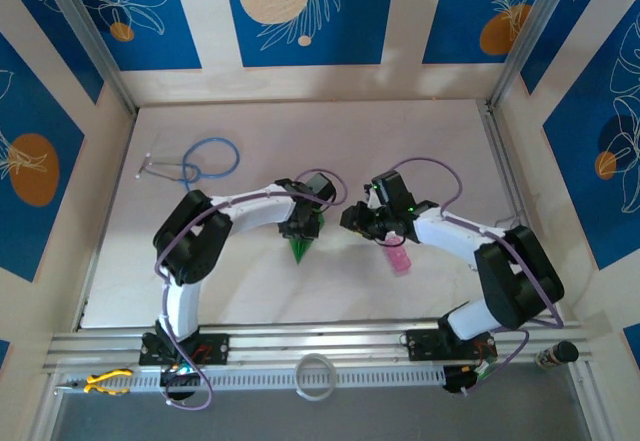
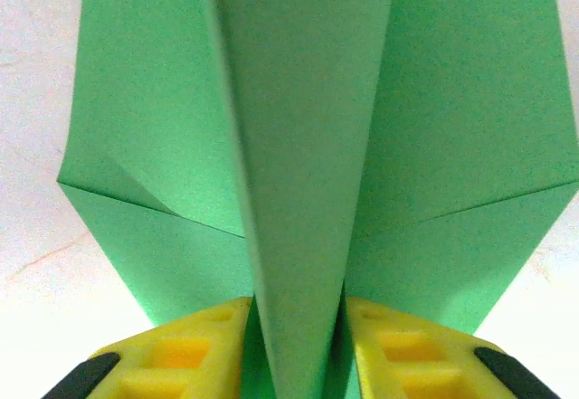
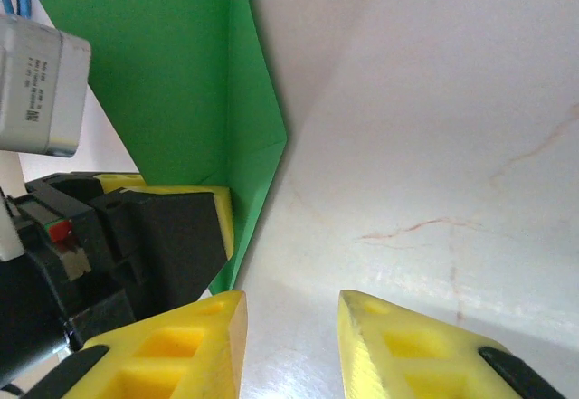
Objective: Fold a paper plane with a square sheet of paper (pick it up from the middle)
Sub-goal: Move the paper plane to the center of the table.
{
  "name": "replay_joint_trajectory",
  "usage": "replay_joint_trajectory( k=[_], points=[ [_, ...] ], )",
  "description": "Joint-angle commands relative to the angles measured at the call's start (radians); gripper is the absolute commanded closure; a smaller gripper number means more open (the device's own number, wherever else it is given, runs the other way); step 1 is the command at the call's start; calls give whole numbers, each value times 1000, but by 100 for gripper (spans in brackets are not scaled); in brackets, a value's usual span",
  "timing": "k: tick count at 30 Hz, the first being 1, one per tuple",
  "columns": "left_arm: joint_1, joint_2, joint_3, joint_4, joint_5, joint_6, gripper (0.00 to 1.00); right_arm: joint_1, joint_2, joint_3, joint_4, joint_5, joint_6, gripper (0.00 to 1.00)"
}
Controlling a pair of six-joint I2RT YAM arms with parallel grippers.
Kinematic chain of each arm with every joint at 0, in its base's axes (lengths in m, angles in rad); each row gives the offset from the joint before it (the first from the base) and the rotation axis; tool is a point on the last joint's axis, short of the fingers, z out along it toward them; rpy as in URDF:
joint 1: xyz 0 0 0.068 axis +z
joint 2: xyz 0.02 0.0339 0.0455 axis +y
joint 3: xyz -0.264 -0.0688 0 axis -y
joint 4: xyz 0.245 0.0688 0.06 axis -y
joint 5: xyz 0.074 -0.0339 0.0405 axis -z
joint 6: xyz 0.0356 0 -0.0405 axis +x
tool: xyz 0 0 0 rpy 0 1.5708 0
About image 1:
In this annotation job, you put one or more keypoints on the dark capped bottle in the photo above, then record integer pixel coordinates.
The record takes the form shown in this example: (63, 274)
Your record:
(565, 351)

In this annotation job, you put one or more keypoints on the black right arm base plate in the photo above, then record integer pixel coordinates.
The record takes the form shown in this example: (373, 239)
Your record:
(425, 346)

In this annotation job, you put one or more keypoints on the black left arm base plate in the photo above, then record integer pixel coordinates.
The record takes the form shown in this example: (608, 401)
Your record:
(215, 348)

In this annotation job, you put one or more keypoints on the blue stethoscope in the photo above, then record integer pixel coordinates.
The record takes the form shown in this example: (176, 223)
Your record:
(238, 159)

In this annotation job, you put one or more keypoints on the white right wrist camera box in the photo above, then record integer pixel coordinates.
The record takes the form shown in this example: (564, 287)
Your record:
(372, 197)

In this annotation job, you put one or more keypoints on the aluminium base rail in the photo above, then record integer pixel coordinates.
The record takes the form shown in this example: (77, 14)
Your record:
(320, 341)

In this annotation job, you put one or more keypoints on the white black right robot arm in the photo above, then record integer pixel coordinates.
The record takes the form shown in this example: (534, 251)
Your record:
(450, 236)

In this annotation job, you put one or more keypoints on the white tape roll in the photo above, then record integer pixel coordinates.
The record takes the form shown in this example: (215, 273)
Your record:
(315, 397)

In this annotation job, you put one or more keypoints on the aluminium table side rail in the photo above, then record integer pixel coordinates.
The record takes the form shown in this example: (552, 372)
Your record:
(503, 161)
(121, 161)

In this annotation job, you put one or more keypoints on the aluminium frame post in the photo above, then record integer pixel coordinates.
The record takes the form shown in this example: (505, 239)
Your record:
(86, 31)
(529, 31)

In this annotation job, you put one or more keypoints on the green paper sheet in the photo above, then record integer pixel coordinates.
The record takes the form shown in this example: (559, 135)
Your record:
(302, 248)

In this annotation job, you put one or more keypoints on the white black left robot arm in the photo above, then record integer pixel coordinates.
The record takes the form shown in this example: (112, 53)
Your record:
(185, 306)

